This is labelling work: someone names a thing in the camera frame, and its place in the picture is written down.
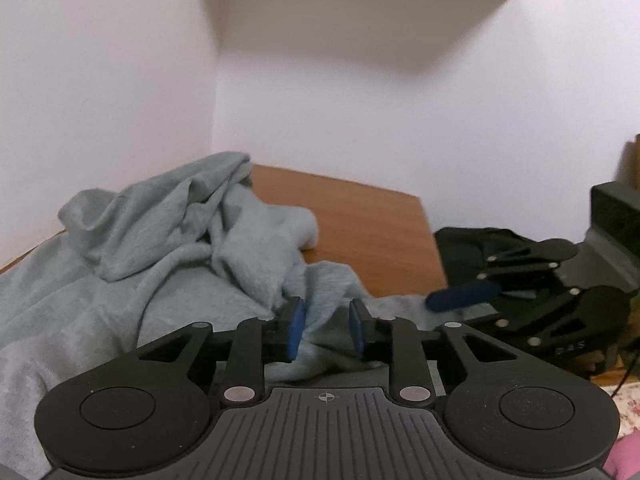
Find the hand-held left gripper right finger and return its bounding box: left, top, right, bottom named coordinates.
left=348, top=298, right=518, bottom=408

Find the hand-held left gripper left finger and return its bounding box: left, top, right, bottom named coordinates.
left=135, top=297, right=307, bottom=407

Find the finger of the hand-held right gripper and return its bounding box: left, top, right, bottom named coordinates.
left=462, top=287, right=596, bottom=348
left=425, top=237, right=581, bottom=313

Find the grey sweatshirt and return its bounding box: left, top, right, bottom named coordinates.
left=0, top=151, right=453, bottom=466

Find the black bag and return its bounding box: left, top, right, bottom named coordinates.
left=432, top=226, right=566, bottom=321

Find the floral bedsheet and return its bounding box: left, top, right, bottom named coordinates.
left=597, top=382, right=640, bottom=433

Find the pink cloth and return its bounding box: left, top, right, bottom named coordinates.
left=602, top=435, right=640, bottom=480

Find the black cable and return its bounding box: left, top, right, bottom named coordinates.
left=612, top=345, right=640, bottom=397

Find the white wall shelf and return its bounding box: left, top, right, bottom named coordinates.
left=192, top=0, right=551, bottom=73

